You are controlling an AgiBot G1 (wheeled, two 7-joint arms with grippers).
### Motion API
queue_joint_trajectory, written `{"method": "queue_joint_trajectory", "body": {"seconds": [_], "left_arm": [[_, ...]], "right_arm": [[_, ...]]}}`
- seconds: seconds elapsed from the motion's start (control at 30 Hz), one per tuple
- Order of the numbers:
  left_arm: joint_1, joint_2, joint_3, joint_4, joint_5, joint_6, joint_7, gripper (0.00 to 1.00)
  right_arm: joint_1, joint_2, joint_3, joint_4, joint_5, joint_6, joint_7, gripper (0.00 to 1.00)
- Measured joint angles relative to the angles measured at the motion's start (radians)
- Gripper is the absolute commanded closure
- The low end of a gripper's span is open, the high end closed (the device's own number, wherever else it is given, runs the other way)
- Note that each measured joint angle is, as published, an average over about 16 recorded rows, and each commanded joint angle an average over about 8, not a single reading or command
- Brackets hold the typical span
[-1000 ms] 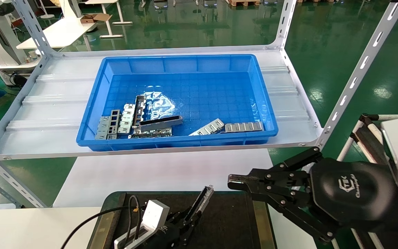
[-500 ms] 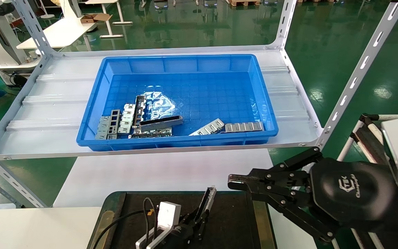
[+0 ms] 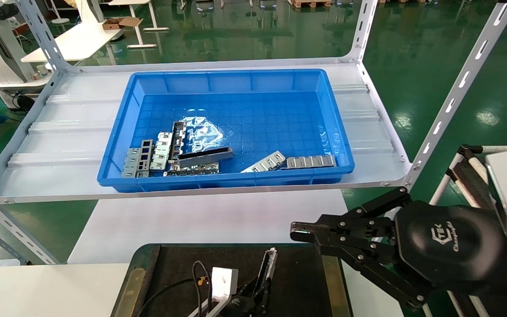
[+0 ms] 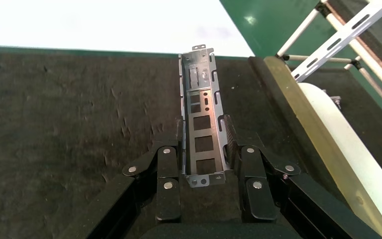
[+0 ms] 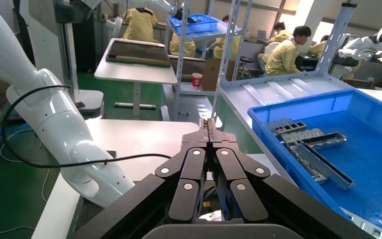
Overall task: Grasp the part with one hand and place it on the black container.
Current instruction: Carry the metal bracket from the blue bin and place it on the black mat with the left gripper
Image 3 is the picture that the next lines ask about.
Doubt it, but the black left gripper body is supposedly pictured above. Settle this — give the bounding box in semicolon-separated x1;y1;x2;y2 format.
218;297;258;317

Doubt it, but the open cardboard box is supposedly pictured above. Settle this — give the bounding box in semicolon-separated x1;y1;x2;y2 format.
102;17;144;31

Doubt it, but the blue plastic bin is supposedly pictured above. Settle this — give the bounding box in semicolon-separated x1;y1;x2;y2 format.
97;69;355;193

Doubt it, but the wooden pallet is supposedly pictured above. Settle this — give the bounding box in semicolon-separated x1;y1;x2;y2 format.
291;0;334;8

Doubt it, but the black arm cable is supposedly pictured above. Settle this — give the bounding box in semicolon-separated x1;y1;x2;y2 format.
141;261;212;317

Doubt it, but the grey ribbed plate part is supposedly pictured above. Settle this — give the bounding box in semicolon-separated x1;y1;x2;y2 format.
286;155;337;170

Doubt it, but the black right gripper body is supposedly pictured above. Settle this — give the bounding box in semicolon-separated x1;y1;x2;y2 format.
393;200;507;301

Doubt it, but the long grey connector part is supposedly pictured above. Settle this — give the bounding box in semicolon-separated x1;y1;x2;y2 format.
178;147;234;169
256;247;278;293

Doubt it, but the white metal shelf rack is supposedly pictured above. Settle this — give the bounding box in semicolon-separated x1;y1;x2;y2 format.
0;0;507;265

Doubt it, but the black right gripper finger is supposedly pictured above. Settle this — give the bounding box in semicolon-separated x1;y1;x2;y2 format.
319;242;428;311
290;187;411;246

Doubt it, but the silver ribbed bracket part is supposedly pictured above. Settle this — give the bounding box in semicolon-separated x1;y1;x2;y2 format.
150;132;174;172

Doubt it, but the grey bracket with square holes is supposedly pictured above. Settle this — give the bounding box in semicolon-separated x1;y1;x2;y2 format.
138;139;154;173

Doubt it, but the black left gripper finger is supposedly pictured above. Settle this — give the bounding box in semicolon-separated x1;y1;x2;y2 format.
236;282;261;304
258;275;274;311

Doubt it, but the white table with leg frame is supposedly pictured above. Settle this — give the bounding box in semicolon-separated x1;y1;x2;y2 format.
108;0;170;49

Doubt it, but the silver ribbed plate part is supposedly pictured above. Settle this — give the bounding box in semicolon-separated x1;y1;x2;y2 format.
241;151;287;173

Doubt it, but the black container tray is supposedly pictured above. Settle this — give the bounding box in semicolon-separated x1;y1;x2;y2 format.
110;243;351;317

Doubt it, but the white desk table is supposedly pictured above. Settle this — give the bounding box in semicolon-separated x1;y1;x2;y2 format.
21;21;125;63

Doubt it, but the dark narrow rail part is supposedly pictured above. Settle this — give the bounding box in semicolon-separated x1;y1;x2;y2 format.
169;122;187;164

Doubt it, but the silver slotted strip part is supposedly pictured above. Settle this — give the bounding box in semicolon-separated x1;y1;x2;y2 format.
164;162;220;177

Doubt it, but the grey stamped bracket part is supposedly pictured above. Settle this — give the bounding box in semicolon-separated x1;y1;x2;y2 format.
121;148;142;178

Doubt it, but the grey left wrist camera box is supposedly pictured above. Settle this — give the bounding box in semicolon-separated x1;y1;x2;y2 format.
187;266;239;317

